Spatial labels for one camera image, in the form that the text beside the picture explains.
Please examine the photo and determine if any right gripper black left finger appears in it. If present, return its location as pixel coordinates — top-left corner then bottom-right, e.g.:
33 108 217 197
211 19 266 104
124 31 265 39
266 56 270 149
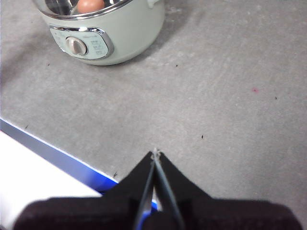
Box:
13 150 156 230

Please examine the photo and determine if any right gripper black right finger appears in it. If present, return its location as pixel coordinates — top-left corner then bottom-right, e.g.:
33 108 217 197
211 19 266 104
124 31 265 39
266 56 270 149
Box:
143 152 304 230

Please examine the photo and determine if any brown egg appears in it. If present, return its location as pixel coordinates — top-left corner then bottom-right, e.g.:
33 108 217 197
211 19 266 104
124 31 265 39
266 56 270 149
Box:
76 0 106 14

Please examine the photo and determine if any pale green electric pot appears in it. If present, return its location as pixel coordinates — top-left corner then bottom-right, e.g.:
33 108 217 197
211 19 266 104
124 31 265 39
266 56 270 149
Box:
32 0 166 66

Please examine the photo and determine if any blue table edge strip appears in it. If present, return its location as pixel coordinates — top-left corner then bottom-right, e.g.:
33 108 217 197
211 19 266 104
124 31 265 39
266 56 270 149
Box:
0 116 159 213

